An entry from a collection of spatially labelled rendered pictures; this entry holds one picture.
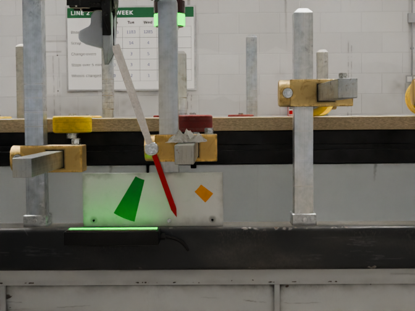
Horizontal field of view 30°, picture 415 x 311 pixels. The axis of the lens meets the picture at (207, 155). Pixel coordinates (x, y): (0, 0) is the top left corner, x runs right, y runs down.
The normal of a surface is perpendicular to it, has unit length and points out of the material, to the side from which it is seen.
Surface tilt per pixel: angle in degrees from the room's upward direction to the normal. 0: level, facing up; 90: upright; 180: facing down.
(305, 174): 90
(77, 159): 90
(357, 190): 90
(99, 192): 90
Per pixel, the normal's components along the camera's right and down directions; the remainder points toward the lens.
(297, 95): -0.02, 0.05
